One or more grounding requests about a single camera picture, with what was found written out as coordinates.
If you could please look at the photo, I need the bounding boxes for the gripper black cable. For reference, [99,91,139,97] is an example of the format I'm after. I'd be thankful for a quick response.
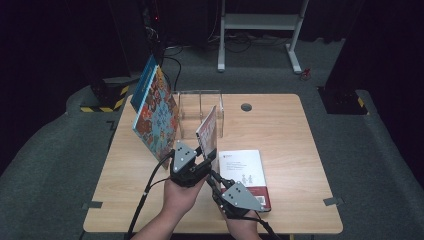
[248,216,282,240]
[126,149,176,240]

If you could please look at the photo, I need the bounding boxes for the black yellow striped base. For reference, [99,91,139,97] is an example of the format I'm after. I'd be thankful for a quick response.
[79,78,130,114]
[318,87,370,116]

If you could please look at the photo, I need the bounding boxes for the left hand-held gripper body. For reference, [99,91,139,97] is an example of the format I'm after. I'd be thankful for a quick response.
[169,140,213,188]

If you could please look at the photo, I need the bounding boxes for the grey tape piece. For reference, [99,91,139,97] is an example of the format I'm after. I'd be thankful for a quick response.
[323,196,345,207]
[82,200,104,210]

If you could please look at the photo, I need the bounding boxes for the light blue green picture book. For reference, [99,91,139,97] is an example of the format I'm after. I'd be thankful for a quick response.
[132,64,180,170]

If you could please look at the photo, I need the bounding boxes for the white red hardcover book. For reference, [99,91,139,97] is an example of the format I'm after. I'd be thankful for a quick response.
[218,149,272,213]

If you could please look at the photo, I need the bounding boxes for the person's right hand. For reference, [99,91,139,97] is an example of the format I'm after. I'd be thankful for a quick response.
[219,207,261,237]

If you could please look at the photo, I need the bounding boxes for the dark equipment rack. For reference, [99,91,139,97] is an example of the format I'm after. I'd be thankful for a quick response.
[106,0,168,76]

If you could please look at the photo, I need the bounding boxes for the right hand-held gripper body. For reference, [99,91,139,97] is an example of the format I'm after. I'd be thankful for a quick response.
[211,179,268,220]

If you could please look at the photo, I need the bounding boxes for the person's left hand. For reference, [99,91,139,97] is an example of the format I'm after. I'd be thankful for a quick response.
[162,177,206,223]

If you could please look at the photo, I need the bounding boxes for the clear acrylic book holder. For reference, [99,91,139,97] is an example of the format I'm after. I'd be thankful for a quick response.
[173,89,225,140]

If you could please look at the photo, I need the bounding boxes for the black floor cable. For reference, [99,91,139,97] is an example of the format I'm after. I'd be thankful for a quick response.
[159,46,184,93]

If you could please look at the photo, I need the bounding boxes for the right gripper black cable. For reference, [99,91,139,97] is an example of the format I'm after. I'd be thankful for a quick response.
[248,216,282,240]

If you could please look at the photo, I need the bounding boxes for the dark blue picture book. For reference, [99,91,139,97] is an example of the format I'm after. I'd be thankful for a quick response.
[129,54,158,113]

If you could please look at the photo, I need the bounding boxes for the cable bundle under stand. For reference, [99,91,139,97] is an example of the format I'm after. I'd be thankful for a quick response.
[208,31,291,54]

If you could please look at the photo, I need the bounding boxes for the white metal stand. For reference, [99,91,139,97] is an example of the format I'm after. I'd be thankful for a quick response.
[217,0,310,75]

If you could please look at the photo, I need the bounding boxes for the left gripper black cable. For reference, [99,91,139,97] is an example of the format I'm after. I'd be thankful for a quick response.
[126,149,176,240]

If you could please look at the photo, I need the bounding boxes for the purple magazine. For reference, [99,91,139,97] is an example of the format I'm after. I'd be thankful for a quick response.
[195,105,218,160]

